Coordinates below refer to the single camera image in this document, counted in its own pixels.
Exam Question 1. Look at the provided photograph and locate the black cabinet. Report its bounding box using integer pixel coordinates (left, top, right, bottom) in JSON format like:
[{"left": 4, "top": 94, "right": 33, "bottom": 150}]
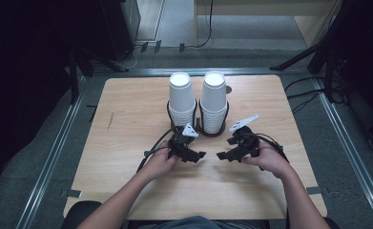
[{"left": 100, "top": 0, "right": 142, "bottom": 62}]

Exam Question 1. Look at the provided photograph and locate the black chair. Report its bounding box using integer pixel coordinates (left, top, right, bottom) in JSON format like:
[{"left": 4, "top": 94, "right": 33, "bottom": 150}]
[{"left": 60, "top": 199, "right": 103, "bottom": 229}]

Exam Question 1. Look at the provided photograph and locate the black tripod stand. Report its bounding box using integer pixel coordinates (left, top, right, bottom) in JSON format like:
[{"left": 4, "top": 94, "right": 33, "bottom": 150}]
[{"left": 269, "top": 0, "right": 347, "bottom": 103}]

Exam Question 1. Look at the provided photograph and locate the black floor cable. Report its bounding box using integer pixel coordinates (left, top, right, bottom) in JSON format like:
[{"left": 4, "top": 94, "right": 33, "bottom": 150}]
[
  {"left": 291, "top": 93, "right": 322, "bottom": 115},
  {"left": 283, "top": 75, "right": 326, "bottom": 94},
  {"left": 286, "top": 89, "right": 324, "bottom": 100}
]

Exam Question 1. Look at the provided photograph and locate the black wire cup holder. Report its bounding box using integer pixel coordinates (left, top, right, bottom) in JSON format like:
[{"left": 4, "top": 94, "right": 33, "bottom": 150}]
[{"left": 166, "top": 97, "right": 231, "bottom": 138}]

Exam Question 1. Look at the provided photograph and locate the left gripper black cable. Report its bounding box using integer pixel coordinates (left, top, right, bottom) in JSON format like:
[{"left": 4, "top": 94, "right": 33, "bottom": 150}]
[{"left": 135, "top": 126, "right": 177, "bottom": 174}]

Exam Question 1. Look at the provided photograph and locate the black hanging cable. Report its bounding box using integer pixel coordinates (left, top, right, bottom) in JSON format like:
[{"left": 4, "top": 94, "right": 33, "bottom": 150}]
[{"left": 194, "top": 0, "right": 215, "bottom": 50}]

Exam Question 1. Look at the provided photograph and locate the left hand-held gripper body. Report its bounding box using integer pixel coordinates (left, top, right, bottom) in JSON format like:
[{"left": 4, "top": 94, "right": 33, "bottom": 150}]
[{"left": 167, "top": 122, "right": 199, "bottom": 159}]

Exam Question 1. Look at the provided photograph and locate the person's left hand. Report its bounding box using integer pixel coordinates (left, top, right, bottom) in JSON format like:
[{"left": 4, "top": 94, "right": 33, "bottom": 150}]
[{"left": 143, "top": 141, "right": 179, "bottom": 181}]

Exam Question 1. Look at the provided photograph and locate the light wooden furniture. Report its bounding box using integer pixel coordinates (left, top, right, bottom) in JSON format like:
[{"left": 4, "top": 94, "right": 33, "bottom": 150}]
[{"left": 193, "top": 0, "right": 345, "bottom": 50}]

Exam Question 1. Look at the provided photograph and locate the stack of white paper cups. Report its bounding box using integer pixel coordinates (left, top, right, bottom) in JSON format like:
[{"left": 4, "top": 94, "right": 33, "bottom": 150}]
[
  {"left": 168, "top": 71, "right": 197, "bottom": 129},
  {"left": 199, "top": 71, "right": 229, "bottom": 135}
]

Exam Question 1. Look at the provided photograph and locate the black metal stand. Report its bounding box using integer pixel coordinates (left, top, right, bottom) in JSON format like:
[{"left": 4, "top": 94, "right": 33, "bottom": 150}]
[{"left": 67, "top": 50, "right": 95, "bottom": 104}]

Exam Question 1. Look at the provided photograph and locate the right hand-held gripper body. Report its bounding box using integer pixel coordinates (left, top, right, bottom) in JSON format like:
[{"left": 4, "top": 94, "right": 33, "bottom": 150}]
[{"left": 227, "top": 114, "right": 261, "bottom": 159}]

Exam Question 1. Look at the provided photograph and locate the person's right hand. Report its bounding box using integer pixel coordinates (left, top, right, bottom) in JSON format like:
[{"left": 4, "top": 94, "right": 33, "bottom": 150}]
[{"left": 241, "top": 140, "right": 296, "bottom": 180}]

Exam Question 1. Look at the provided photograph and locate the metal floor rail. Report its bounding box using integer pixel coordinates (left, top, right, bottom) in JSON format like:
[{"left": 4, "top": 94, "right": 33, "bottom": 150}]
[
  {"left": 311, "top": 76, "right": 373, "bottom": 229},
  {"left": 14, "top": 75, "right": 87, "bottom": 229},
  {"left": 91, "top": 67, "right": 310, "bottom": 78}
]

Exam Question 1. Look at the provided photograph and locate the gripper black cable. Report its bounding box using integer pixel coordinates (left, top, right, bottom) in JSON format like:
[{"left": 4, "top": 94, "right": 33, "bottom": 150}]
[
  {"left": 253, "top": 133, "right": 291, "bottom": 164},
  {"left": 135, "top": 126, "right": 177, "bottom": 174}
]

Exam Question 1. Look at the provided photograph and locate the white floor cable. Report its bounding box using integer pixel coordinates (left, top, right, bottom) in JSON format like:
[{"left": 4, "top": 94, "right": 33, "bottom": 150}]
[{"left": 116, "top": 43, "right": 143, "bottom": 73}]

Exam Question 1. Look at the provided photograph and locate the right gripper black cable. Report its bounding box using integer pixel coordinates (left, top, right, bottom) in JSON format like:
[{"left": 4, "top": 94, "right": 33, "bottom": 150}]
[{"left": 253, "top": 133, "right": 291, "bottom": 164}]

